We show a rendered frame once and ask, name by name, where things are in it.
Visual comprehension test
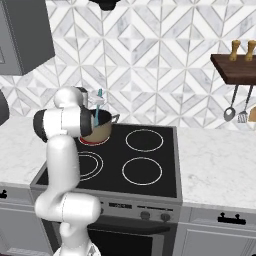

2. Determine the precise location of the tan wooden board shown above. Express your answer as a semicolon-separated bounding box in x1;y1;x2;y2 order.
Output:
248;105;256;123

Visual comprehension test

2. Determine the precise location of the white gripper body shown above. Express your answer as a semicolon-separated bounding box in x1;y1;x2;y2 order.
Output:
86;93;106;104

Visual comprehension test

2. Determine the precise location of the grey oven with control panel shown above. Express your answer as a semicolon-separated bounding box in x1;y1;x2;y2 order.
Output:
29;122;184;256

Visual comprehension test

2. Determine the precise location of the grey cupboard door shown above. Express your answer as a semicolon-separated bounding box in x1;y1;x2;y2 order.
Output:
0;204;54;256
172;222;256;256

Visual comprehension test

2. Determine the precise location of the wooden grinder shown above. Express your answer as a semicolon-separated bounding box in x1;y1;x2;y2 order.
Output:
244;39;256;63
228;39;242;63

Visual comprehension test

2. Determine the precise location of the hanging metal ladle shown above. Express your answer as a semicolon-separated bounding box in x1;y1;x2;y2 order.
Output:
222;84;240;123

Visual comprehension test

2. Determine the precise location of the black extractor hood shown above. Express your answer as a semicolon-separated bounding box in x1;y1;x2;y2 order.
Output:
88;0;122;11

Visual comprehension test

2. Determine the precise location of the black oven door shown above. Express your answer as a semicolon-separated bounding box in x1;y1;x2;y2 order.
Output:
49;219;178;256

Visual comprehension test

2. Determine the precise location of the black oven door handle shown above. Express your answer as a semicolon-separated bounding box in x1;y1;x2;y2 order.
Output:
87;223;171;236

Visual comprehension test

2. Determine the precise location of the grey drawer front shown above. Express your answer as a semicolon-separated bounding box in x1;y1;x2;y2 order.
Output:
0;184;35;207
188;205;256;232

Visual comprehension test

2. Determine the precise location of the beige pot with dark inside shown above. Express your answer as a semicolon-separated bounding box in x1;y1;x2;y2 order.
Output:
79;109;121;145

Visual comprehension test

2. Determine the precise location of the hanging metal slotted turner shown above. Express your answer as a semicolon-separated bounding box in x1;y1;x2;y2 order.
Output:
237;84;255;124

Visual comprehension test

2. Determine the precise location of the teal spatula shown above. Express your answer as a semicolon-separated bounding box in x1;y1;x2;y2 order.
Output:
93;88;104;129

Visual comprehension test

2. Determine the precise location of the dark rounded appliance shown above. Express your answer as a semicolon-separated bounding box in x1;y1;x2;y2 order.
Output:
0;89;11;128

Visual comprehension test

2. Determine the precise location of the black hob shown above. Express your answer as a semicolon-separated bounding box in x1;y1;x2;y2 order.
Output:
35;123;178;199

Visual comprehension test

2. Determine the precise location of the dark wooden wall shelf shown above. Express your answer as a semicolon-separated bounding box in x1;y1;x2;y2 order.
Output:
209;53;256;86

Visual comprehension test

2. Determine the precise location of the grey wall cupboard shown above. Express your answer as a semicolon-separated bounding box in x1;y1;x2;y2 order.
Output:
0;0;56;77

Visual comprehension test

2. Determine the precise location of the grey oven knob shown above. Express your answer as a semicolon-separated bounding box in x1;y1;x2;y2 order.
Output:
160;212;172;223
139;210;151;221

